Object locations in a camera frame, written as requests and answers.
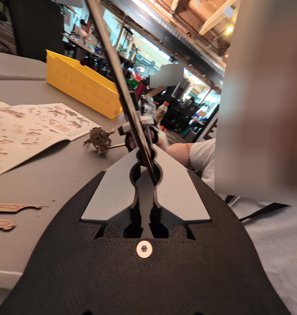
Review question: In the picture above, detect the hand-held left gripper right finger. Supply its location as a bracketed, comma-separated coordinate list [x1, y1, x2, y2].
[152, 145, 211, 232]

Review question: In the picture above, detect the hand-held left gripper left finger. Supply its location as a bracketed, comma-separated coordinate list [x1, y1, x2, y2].
[81, 150, 140, 231]

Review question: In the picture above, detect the laser-cut wooden parts sheet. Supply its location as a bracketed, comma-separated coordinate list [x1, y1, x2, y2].
[85, 0, 159, 186]

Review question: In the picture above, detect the wooden gear model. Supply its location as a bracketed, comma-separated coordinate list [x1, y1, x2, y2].
[83, 127, 116, 155]

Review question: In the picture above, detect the person's right hand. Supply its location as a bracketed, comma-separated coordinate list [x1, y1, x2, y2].
[150, 133, 168, 153]

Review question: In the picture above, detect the plastic bottle with red cap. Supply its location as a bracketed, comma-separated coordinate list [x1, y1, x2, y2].
[154, 101, 169, 124]

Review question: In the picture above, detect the yellow plastic bin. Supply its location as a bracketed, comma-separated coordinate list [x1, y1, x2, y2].
[46, 49, 123, 120]

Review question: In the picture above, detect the long flat wooden part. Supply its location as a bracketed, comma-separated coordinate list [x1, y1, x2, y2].
[0, 202, 50, 218]

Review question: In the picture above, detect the printed instruction booklet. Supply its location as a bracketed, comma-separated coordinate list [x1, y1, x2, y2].
[0, 100, 95, 177]

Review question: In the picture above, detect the short flat wooden part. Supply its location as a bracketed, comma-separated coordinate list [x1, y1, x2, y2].
[0, 219, 17, 231]

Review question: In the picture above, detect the dark cabinet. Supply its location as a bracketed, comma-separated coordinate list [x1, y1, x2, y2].
[8, 0, 65, 56]

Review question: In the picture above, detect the black shoulder strap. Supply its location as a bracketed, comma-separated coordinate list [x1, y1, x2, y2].
[226, 196, 290, 221]

